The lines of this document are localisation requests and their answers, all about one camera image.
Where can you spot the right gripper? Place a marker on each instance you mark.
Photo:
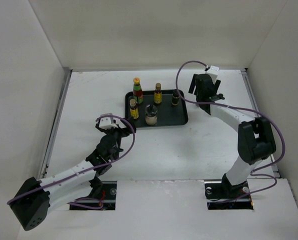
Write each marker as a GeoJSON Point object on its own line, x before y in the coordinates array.
{"type": "Point", "coordinates": [215, 85]}

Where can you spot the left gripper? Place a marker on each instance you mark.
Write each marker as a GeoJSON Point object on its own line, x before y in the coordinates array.
{"type": "Point", "coordinates": [124, 131]}

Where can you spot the black cap spice jar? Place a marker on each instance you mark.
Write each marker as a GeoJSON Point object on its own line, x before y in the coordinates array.
{"type": "Point", "coordinates": [175, 98]}

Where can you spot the glass dispenser jar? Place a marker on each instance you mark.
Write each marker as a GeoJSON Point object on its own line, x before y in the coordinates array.
{"type": "Point", "coordinates": [151, 114]}

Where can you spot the red chili sauce bottle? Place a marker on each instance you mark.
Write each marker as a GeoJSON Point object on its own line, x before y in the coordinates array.
{"type": "Point", "coordinates": [137, 91]}

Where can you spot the small yellow label bottle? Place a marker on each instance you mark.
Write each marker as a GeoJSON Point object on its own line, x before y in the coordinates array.
{"type": "Point", "coordinates": [157, 99]}

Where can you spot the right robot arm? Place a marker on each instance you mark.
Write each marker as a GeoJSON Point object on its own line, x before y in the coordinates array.
{"type": "Point", "coordinates": [255, 140]}

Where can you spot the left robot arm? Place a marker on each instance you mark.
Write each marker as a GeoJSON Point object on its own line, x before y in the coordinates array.
{"type": "Point", "coordinates": [36, 198]}

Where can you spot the black plastic tray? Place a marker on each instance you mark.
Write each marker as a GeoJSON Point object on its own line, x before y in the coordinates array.
{"type": "Point", "coordinates": [167, 114]}

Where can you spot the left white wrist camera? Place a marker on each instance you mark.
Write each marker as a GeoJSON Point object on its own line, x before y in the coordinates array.
{"type": "Point", "coordinates": [106, 121]}

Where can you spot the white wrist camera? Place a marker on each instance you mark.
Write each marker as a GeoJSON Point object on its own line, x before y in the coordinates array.
{"type": "Point", "coordinates": [106, 121]}
{"type": "Point", "coordinates": [213, 72]}

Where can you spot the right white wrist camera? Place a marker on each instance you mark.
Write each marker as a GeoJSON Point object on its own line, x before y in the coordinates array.
{"type": "Point", "coordinates": [213, 72]}

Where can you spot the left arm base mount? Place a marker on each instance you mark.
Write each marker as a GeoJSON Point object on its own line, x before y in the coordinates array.
{"type": "Point", "coordinates": [101, 198]}

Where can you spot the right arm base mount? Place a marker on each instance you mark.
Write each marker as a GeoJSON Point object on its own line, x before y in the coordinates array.
{"type": "Point", "coordinates": [221, 195]}

